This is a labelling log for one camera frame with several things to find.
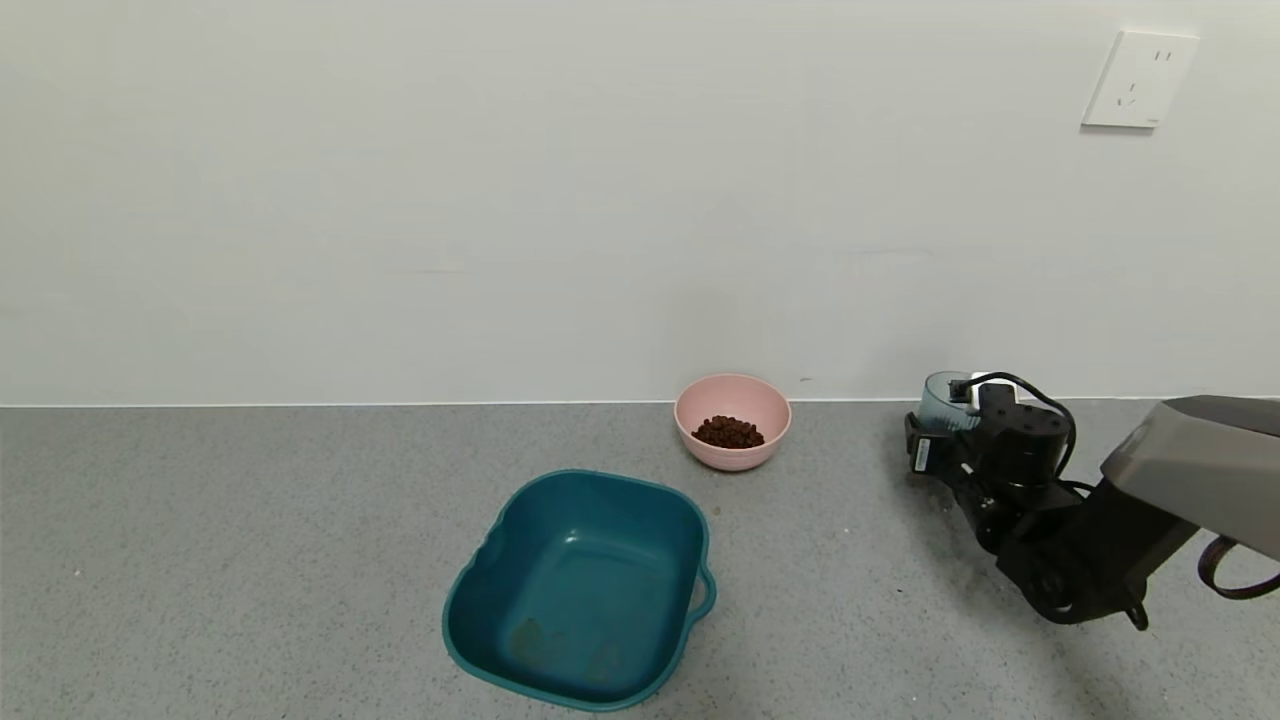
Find teal plastic basin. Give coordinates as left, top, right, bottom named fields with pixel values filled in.
left=441, top=469, right=717, bottom=712

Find pink plastic bowl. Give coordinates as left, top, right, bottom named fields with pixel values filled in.
left=673, top=373, right=793, bottom=473

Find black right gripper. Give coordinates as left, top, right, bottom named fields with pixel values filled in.
left=903, top=411, right=973, bottom=482

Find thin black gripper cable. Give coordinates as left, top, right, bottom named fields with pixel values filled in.
left=963, top=371, right=1078, bottom=483

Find brown food pellets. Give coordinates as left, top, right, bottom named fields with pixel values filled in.
left=691, top=414, right=767, bottom=450

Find white wall socket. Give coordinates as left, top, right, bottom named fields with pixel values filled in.
left=1080, top=30, right=1200, bottom=130

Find translucent blue ribbed cup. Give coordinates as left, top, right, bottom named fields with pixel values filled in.
left=917, top=371, right=988, bottom=434

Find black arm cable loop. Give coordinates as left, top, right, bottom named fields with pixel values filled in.
left=1197, top=534, right=1280, bottom=602

